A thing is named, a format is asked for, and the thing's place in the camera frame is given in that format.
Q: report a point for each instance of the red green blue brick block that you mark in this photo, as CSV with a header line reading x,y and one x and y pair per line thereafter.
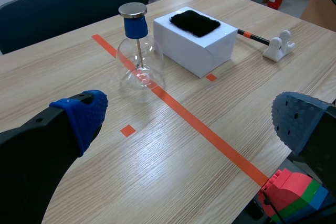
x,y
291,197

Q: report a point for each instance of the white moulded stand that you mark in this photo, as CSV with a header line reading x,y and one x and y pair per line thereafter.
x,y
279,46

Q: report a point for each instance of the dark blue chair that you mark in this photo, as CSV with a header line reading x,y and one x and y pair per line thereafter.
x,y
60,11

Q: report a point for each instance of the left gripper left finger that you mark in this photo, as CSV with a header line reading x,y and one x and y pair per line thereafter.
x,y
39,155

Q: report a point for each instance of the black fur patch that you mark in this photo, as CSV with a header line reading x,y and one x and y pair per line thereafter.
x,y
194,23

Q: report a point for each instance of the clear glass flask blue stopper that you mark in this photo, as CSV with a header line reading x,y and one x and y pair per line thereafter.
x,y
139,51

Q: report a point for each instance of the white box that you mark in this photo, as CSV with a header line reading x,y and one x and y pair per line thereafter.
x,y
194,48

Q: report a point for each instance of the long black rod red band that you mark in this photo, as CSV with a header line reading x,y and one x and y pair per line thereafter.
x,y
253,37

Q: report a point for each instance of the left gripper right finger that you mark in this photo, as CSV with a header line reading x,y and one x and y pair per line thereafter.
x,y
304,121

